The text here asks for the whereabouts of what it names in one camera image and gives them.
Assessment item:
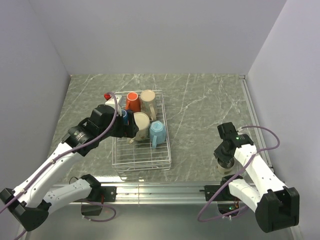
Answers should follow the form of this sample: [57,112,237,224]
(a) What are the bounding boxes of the orange mug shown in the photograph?
[125,91,141,113]

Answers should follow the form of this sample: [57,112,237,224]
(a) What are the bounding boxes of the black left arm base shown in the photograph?
[77,186,117,217]

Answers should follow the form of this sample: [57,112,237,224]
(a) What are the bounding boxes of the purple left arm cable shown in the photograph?
[0,91,122,240]

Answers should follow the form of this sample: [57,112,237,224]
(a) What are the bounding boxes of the light blue mug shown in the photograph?
[149,120,167,149]

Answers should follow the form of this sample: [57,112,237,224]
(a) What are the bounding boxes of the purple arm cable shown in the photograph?
[197,125,281,223]
[0,91,122,240]

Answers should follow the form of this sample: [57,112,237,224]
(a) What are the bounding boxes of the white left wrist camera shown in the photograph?
[104,93,123,116]

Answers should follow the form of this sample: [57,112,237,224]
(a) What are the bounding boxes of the beige tall printed mug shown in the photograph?
[140,89,158,121]

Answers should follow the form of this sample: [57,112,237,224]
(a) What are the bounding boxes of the aluminium mounting rail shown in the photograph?
[47,159,298,240]

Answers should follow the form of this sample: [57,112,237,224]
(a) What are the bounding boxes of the stainless steel cup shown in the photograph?
[217,158,235,175]

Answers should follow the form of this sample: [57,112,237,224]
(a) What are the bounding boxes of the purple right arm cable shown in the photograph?
[197,125,281,223]

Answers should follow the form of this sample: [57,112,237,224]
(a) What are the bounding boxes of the white wire dish rack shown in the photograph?
[112,90,172,174]

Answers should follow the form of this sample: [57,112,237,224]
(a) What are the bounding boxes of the cream mug green inside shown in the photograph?
[127,112,150,144]

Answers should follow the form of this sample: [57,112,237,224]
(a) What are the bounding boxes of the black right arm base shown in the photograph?
[199,184,241,218]

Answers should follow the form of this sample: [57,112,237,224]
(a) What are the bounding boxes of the dark blue mug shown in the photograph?
[121,109,129,125]

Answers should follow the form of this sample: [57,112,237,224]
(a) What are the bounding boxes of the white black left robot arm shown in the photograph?
[0,104,139,232]

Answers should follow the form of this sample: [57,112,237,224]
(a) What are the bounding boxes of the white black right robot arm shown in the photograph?
[214,122,300,233]

